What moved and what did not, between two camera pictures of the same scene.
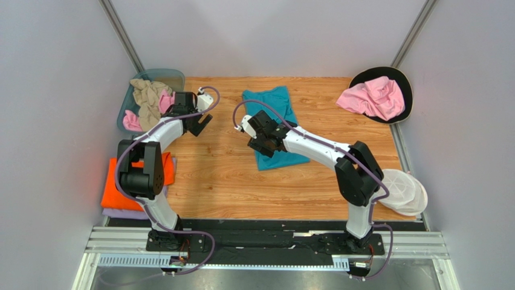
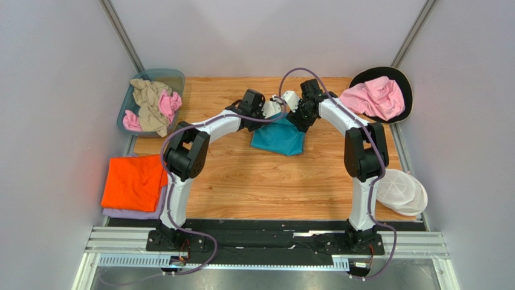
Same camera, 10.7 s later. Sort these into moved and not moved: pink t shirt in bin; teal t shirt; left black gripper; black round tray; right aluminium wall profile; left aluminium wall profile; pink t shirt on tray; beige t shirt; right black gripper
Moved: teal t shirt; left black gripper; right black gripper
Not moved: left aluminium wall profile; black round tray; right aluminium wall profile; beige t shirt; pink t shirt in bin; pink t shirt on tray
